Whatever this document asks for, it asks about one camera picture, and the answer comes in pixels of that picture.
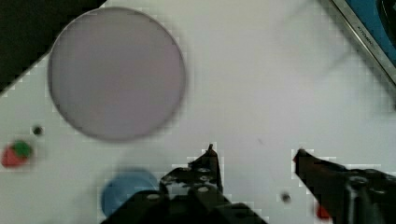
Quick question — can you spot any red toy strawberry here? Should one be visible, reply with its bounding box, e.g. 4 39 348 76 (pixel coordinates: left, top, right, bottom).
1 140 33 168

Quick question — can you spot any blue bowl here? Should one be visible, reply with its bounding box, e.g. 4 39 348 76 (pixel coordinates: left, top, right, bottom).
100 169 159 217

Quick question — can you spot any silver toaster oven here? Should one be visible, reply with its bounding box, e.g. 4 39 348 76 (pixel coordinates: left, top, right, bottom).
327 0 396 85

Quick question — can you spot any lilac round plate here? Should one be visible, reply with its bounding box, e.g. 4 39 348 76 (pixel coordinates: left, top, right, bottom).
48 7 187 142

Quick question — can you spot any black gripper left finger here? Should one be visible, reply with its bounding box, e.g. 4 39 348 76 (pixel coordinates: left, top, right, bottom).
159 144 223 199

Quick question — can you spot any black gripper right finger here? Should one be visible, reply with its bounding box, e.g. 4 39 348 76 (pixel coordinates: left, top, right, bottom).
293 149 396 224

